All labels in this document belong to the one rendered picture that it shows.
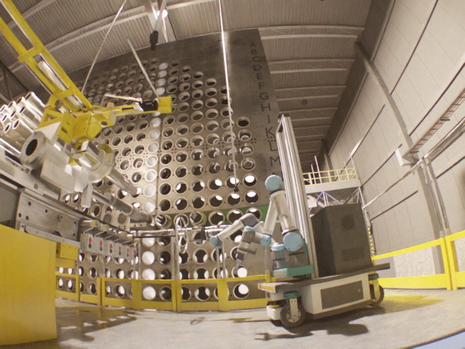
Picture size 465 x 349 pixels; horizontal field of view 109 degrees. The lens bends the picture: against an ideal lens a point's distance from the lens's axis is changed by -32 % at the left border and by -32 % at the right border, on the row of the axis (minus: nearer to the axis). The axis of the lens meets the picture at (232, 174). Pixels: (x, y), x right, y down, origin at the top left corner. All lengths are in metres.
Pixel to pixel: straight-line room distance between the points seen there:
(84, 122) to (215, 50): 4.35
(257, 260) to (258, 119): 2.46
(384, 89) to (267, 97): 6.71
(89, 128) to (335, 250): 2.21
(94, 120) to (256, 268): 2.83
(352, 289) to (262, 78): 4.35
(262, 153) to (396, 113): 6.94
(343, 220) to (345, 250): 0.23
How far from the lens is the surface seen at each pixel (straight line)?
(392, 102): 10.30
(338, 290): 1.77
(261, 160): 4.07
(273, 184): 1.66
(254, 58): 5.71
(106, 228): 2.42
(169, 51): 6.55
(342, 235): 1.90
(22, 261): 1.43
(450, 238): 1.94
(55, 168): 2.10
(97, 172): 2.34
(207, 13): 10.25
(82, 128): 2.30
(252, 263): 3.65
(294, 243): 1.56
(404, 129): 9.73
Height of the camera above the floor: 0.41
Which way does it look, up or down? 24 degrees up
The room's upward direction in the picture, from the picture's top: 5 degrees counter-clockwise
